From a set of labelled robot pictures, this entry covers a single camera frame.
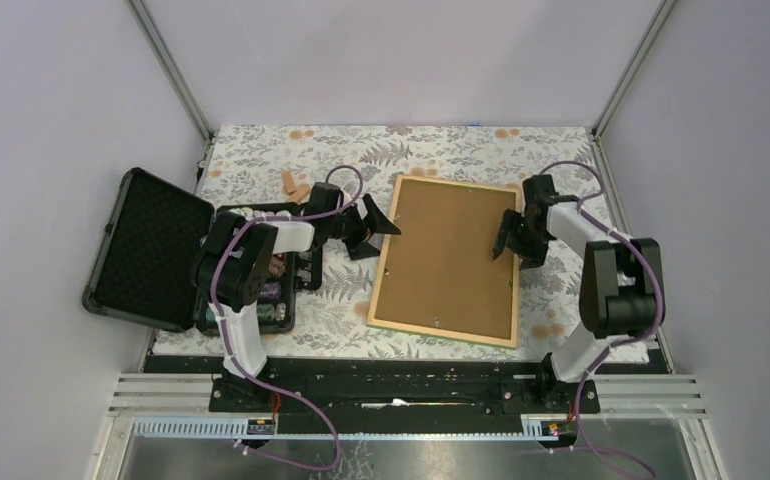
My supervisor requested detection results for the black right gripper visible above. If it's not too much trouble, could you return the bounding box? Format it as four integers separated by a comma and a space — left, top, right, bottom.
490, 209, 549, 271

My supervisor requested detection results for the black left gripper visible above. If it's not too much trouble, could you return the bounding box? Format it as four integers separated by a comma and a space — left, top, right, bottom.
326, 195, 402, 260

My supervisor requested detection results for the brown cardboard backing board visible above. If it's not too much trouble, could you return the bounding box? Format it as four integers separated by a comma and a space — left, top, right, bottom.
374, 178, 519, 340

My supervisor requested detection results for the wooden picture frame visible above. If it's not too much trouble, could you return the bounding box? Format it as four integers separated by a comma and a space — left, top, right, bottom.
366, 173, 525, 350

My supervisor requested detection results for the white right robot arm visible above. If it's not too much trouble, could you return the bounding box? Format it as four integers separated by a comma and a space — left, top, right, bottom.
493, 174, 665, 412

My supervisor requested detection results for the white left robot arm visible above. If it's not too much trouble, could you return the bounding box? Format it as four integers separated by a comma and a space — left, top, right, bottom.
192, 182, 401, 411

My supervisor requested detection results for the tan wooden block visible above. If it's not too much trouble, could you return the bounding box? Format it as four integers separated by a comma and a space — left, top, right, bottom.
288, 184, 312, 204
281, 171, 298, 196

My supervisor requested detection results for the floral patterned tablecloth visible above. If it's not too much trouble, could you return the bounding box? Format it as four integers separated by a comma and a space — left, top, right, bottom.
149, 124, 659, 364

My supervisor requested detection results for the black poker chip case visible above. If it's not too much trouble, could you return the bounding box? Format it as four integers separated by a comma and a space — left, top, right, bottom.
82, 168, 302, 336

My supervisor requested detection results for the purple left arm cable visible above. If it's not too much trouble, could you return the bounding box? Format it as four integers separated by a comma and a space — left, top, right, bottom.
209, 164, 366, 473

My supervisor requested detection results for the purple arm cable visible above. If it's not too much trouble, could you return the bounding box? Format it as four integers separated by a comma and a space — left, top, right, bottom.
538, 160, 666, 480
209, 164, 366, 473

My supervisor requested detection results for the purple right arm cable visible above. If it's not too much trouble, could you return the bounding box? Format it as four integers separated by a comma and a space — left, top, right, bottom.
538, 160, 666, 480

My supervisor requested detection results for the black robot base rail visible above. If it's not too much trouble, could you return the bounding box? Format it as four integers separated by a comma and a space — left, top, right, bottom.
143, 354, 602, 437

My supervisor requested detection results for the aluminium cable tray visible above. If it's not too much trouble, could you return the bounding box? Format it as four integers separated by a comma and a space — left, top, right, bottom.
108, 374, 708, 441

